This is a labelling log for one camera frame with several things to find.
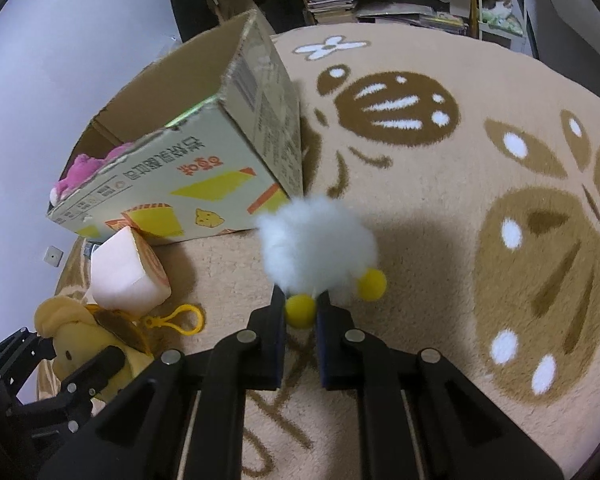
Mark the white fluffy bird plush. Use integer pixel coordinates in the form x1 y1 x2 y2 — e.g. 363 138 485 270
256 195 388 330

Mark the stack of books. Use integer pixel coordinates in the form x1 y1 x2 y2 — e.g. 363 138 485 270
308 0 358 24

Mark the beige patterned round rug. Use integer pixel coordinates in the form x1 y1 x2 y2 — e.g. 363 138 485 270
34 22 600 480

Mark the black hanging garment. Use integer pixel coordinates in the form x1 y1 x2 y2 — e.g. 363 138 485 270
170 0 220 42

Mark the white metal cart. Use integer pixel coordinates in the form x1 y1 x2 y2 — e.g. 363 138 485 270
477 0 536 58

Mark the white wall socket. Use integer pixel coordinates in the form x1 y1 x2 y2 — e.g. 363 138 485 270
43 245 65 268

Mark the pink bear plush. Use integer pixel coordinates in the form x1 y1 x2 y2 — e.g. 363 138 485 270
50 143 132 207

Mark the brown cardboard box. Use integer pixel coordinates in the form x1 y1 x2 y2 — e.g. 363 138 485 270
47 10 303 245

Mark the yellow dog plush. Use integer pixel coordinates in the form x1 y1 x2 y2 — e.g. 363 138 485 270
34 296 206 403

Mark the pink swirl roll cake plush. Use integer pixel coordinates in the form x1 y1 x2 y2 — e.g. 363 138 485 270
90 226 172 318

